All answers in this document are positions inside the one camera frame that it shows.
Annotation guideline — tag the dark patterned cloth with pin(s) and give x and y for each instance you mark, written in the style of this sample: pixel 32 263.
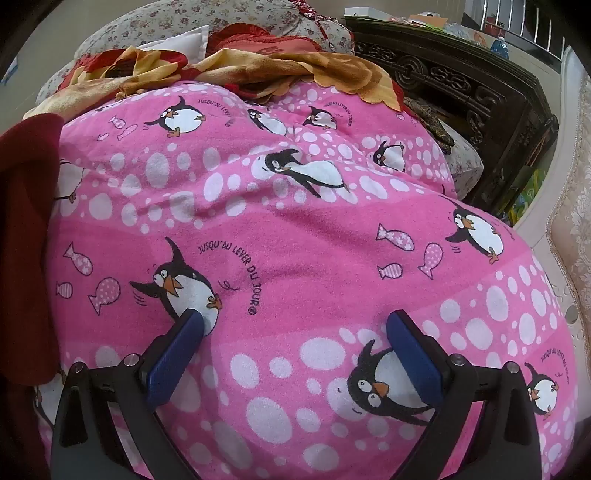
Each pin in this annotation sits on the dark patterned cloth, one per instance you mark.
pixel 429 115

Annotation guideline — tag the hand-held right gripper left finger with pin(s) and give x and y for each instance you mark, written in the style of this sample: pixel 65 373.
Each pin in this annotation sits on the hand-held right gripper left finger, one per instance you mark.
pixel 178 355

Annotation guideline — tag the red patterned cloth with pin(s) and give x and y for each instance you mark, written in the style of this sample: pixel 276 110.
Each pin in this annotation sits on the red patterned cloth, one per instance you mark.
pixel 314 9

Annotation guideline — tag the white pillow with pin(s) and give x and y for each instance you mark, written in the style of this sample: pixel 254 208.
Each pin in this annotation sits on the white pillow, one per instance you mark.
pixel 184 44

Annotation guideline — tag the cream upholstered chair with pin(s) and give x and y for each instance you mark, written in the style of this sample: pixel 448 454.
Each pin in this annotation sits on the cream upholstered chair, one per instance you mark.
pixel 572 230

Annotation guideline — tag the metal railing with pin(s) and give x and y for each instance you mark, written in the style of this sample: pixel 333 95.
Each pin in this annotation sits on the metal railing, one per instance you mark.
pixel 521 18

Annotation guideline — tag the small floral cushion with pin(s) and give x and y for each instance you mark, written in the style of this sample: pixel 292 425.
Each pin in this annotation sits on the small floral cushion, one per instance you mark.
pixel 464 166

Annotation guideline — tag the blue ornament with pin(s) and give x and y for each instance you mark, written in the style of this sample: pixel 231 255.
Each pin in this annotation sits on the blue ornament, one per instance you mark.
pixel 500 50

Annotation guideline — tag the pink penguin print blanket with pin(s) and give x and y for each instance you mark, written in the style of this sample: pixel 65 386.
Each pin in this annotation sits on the pink penguin print blanket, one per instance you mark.
pixel 300 240

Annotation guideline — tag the orange red floral blanket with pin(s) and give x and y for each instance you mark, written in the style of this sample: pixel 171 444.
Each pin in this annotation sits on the orange red floral blanket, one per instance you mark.
pixel 286 60

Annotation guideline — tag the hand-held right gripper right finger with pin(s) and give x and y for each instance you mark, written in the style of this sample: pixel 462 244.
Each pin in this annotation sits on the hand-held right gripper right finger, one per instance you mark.
pixel 413 355

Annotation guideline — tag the dark red garment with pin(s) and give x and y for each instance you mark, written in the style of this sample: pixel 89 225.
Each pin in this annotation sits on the dark red garment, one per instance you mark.
pixel 23 230

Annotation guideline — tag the red cushion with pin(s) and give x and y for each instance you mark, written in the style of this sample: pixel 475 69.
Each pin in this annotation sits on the red cushion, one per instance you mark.
pixel 249 37

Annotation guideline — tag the grey floral pillow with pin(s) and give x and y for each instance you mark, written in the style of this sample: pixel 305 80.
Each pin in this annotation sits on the grey floral pillow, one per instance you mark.
pixel 184 18

